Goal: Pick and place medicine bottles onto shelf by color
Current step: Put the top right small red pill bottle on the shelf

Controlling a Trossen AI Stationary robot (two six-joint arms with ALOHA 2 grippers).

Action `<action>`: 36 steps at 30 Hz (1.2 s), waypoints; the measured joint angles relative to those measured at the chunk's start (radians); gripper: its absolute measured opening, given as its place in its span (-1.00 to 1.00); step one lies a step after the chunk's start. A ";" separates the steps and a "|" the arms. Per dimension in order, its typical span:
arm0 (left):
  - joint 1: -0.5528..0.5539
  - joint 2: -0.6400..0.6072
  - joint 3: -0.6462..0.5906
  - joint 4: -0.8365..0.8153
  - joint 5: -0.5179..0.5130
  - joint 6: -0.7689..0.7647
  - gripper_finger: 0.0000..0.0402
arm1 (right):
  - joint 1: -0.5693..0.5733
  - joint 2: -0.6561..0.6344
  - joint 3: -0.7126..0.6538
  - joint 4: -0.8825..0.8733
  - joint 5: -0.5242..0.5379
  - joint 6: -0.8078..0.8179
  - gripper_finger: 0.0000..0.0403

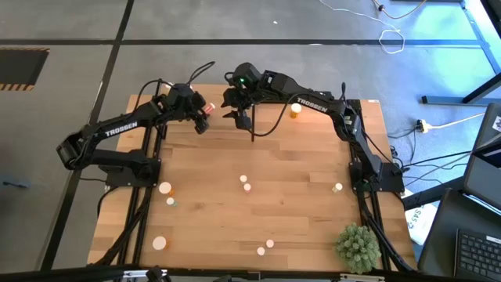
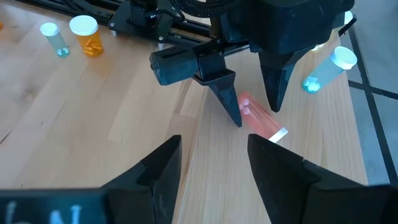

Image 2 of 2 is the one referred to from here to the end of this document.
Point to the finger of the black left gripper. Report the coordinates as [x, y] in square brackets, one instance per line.
[275, 84]
[227, 99]

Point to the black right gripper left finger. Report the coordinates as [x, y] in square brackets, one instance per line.
[140, 193]

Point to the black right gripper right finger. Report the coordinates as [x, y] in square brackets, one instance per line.
[295, 193]

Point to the small pink pill bottle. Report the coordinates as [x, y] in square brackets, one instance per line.
[258, 118]

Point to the small teal pill bottle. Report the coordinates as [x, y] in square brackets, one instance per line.
[329, 70]
[56, 39]

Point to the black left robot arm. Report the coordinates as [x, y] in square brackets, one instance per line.
[146, 12]

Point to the black metal shelf frame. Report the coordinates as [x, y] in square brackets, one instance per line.
[348, 26]

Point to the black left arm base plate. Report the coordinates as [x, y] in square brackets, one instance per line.
[124, 18]

